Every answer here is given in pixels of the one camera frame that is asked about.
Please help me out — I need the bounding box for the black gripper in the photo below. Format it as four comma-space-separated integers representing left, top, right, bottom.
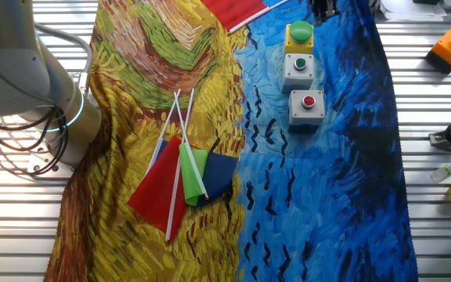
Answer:
310, 0, 342, 27

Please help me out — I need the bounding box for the grey box small green button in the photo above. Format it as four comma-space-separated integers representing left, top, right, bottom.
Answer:
280, 52, 316, 94

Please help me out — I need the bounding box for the grey box red button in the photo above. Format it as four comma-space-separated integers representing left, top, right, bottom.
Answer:
287, 89, 327, 134

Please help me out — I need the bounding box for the yellow box green mushroom button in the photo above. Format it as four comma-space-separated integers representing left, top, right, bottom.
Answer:
283, 20, 315, 56

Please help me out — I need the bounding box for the large red flag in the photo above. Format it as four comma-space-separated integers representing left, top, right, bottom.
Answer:
200, 0, 289, 33

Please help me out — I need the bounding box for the white paper sheet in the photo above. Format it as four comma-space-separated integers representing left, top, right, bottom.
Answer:
377, 0, 449, 23

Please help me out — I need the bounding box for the orange emergency stop box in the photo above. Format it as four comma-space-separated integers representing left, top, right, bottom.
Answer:
424, 27, 451, 75

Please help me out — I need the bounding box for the painted blue yellow cloth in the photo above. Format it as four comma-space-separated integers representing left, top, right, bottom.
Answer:
43, 0, 420, 282

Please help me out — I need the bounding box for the small dark blue flag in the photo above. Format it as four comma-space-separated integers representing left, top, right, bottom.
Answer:
145, 88, 239, 208

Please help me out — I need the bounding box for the small green flag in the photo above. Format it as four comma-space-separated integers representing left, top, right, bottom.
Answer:
173, 91, 210, 208

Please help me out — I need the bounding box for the small red flag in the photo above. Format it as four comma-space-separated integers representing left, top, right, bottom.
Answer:
126, 89, 189, 244

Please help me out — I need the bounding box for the black base cable bundle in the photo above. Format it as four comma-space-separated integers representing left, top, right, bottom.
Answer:
0, 105, 70, 177

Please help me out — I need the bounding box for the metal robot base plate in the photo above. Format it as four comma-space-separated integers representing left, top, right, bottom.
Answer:
0, 117, 76, 183

